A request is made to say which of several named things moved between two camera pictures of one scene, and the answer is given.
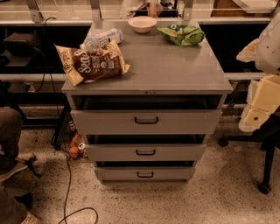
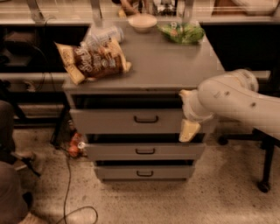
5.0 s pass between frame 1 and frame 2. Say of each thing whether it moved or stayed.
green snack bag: stayed
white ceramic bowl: stayed
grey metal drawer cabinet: stayed
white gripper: moved
